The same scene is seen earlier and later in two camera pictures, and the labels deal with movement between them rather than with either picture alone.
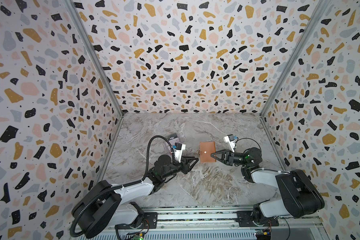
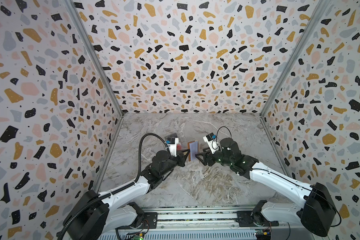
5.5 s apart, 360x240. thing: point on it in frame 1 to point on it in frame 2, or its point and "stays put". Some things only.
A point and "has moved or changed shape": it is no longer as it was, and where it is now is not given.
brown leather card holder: [206, 148] has moved or changed shape
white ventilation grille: [228, 234] stays put
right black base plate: [245, 219] stays put
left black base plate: [149, 220] stays put
